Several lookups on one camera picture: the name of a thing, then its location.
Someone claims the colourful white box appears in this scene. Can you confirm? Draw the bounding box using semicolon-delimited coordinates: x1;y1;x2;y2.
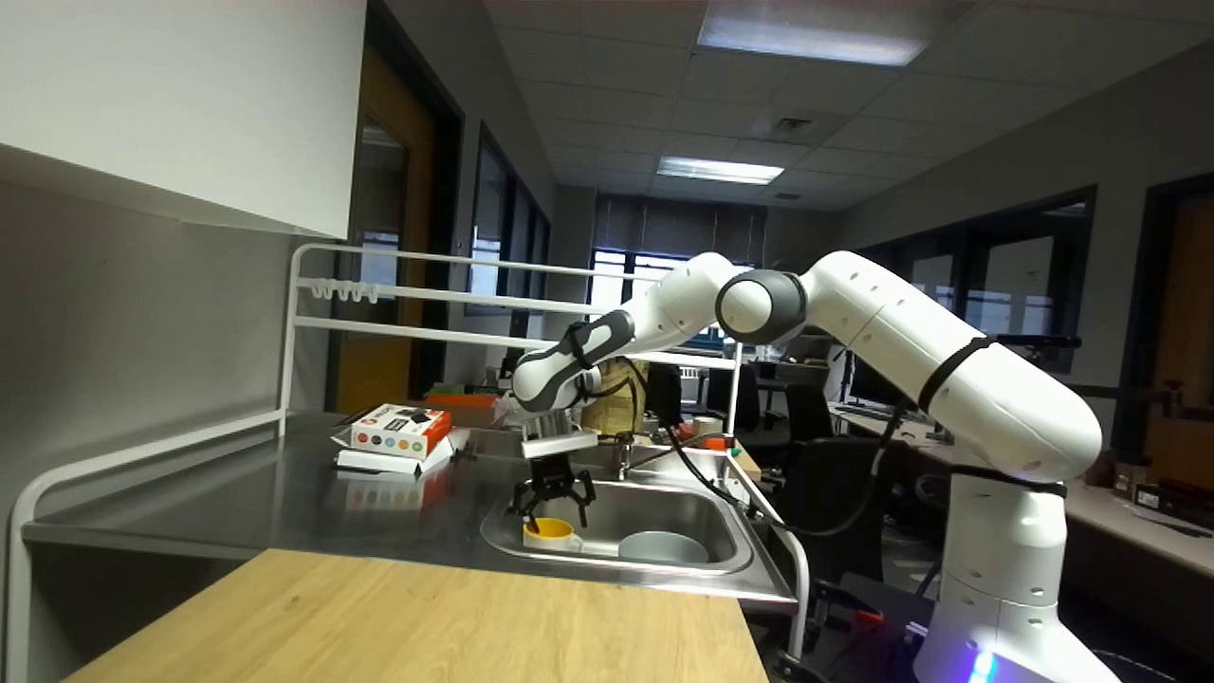
349;401;451;457

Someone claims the brown paper bag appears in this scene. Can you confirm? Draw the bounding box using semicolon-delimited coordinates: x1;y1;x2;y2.
581;360;647;446

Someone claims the light blue bowl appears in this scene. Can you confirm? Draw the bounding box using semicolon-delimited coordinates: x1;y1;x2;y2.
618;530;711;567

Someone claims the white upper cabinet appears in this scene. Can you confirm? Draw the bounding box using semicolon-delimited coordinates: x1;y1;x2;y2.
0;0;368;241

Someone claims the orange object on counter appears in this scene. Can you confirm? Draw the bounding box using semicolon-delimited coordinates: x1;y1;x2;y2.
425;391;499;427

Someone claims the white flat box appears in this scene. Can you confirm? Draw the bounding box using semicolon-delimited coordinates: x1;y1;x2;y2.
329;430;472;480

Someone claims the white metal rail frame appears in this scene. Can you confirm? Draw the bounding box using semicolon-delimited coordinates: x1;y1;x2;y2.
4;241;812;683

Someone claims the ceiling light panel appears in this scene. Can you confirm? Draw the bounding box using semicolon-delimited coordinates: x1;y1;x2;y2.
697;0;948;69

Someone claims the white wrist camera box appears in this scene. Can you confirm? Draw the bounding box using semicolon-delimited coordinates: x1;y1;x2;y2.
519;434;601;458

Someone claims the stainless steel sink basin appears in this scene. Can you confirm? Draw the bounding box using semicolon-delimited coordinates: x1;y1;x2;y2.
483;482;757;577

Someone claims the steel faucet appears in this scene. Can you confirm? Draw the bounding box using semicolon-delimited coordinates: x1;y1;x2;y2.
614;442;672;482

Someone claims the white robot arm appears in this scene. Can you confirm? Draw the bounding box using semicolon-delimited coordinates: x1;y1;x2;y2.
511;252;1120;683

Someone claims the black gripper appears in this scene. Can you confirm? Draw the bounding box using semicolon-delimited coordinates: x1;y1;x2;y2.
509;457;596;530

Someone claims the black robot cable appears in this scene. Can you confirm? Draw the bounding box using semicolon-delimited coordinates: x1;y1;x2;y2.
553;315;1075;543

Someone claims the yellow and white mug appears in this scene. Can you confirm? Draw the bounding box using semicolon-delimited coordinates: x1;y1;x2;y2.
524;516;581;549

